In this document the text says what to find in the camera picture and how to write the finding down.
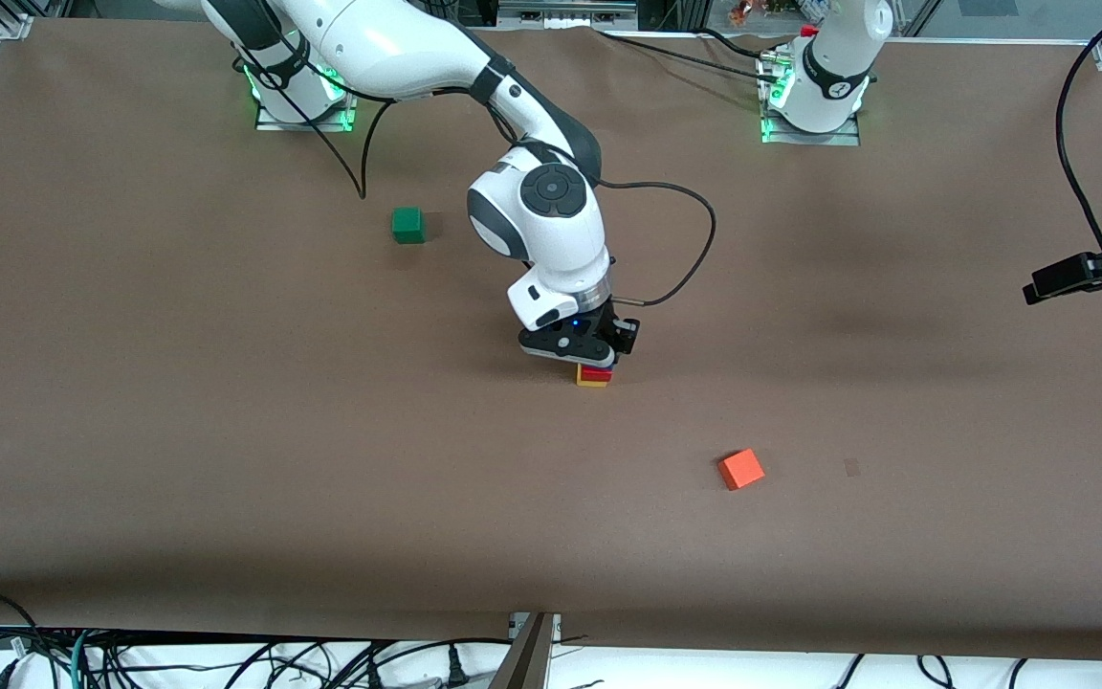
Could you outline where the orange block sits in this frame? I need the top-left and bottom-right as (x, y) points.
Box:
(717, 448), (766, 492)

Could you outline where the brown table cover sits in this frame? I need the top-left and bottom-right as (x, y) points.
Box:
(0, 19), (1102, 663)

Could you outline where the grey metal bar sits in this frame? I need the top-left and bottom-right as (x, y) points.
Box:
(487, 612), (554, 689)

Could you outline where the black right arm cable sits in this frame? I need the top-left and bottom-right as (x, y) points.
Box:
(298, 91), (717, 308)

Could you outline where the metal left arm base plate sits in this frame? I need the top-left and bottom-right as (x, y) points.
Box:
(759, 50), (863, 147)

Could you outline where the long black base cable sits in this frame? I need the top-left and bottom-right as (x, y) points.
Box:
(594, 27), (783, 87)

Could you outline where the small metal table bracket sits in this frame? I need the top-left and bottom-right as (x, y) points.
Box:
(510, 612), (562, 644)

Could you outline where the short black base cable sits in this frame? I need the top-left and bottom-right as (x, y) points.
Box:
(699, 27), (791, 64)

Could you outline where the silver aluminium rail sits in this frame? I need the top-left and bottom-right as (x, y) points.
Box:
(498, 0), (638, 23)

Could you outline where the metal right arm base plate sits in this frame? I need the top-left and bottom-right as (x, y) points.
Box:
(254, 57), (362, 133)

